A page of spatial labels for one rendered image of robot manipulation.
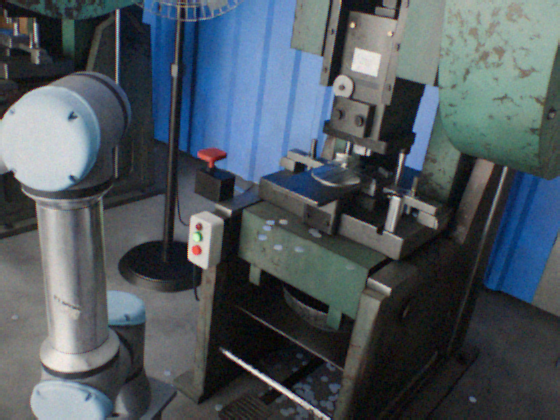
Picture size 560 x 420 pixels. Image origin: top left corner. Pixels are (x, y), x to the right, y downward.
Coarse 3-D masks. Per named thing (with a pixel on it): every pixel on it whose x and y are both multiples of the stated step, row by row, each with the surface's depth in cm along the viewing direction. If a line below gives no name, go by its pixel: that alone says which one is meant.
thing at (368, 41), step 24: (360, 24) 135; (384, 24) 132; (360, 48) 137; (384, 48) 133; (360, 72) 139; (384, 72) 135; (336, 96) 145; (360, 96) 140; (336, 120) 143; (360, 120) 137; (384, 120) 139
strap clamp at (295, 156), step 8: (312, 144) 162; (288, 152) 167; (296, 152) 166; (304, 152) 167; (312, 152) 163; (280, 160) 168; (288, 160) 166; (296, 160) 166; (304, 160) 164; (312, 160) 162; (320, 160) 163; (288, 168) 167; (296, 168) 167
